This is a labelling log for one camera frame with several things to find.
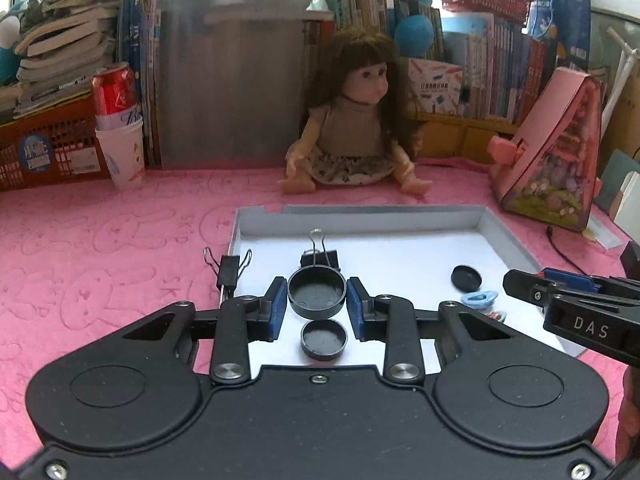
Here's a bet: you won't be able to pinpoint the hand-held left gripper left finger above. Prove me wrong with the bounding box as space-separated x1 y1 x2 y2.
121 276 288 386

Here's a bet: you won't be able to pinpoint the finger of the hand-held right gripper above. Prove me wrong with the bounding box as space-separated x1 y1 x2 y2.
502 269 592 307
542 267 626 291

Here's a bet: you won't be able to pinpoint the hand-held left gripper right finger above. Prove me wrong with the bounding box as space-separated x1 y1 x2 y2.
346 276 522 386

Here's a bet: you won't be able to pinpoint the large black round lid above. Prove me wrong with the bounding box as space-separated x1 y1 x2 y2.
287 267 347 320

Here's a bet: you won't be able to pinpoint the black binder clip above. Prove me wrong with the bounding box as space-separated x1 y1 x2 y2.
300 229 342 273
202 247 253 301

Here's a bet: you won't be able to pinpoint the white shallow cardboard tray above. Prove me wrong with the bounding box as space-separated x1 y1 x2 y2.
227 203 583 376

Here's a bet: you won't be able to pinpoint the person's right forearm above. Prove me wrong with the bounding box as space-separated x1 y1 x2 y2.
615 365 640 466

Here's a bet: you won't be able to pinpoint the small black round lid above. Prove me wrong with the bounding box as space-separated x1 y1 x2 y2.
451 265 483 292
300 320 348 361

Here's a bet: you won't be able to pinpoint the light blue hair clip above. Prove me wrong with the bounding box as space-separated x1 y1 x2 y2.
460 290 500 309

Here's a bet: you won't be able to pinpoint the white flat packet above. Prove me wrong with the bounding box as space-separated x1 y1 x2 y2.
582 212 626 251

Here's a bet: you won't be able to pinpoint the white flat box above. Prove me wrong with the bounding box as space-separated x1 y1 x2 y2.
612 172 640 243

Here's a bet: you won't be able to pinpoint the pink triangular toy box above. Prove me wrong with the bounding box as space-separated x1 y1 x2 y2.
489 67 603 233

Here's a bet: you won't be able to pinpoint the dark green book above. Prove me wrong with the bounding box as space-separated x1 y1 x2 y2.
597 149 640 221

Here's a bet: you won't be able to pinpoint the pink foam block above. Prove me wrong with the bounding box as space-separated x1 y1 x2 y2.
487 135 528 167

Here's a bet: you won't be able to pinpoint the brown cardboard box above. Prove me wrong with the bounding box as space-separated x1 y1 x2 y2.
600 67 640 161

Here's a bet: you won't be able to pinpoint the yellow wooden shelf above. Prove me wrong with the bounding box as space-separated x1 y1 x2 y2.
405 110 521 166

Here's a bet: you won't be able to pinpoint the brown-haired doll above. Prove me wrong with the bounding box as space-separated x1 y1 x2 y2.
281 30 432 196

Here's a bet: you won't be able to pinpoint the pink embossed table cover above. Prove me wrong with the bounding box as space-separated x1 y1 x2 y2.
0 157 640 461

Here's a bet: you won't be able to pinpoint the white metal stand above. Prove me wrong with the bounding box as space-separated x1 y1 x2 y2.
597 27 640 128

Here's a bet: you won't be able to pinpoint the row of upright books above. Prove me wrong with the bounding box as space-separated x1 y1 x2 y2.
302 0 561 126

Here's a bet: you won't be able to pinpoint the white paper cup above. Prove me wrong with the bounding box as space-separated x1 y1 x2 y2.
94 110 147 192

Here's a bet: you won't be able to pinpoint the white box with colourful print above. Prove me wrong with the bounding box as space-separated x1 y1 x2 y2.
407 57 463 117

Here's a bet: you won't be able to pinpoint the grey plastic case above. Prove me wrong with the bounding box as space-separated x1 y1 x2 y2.
159 0 307 171

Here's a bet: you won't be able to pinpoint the blue printed bag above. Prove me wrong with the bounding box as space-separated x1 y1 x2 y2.
532 0 593 68

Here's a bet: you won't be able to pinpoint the red drink can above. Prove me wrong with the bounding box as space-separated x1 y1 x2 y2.
91 62 138 128

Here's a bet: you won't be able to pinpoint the orange plastic crate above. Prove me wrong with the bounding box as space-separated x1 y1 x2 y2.
0 94 115 192

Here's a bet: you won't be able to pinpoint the blue pompom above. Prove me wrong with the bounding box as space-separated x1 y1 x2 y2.
394 15 435 58

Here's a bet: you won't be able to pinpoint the upright blue magazines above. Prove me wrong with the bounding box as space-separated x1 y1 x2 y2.
117 0 163 167

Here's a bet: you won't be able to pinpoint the stack of worn books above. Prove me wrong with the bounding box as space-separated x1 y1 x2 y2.
14 0 123 121

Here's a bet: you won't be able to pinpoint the blue and white plush toy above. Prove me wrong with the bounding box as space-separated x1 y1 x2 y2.
0 0 31 86

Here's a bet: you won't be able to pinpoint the black cable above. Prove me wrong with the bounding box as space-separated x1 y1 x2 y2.
545 225 608 277

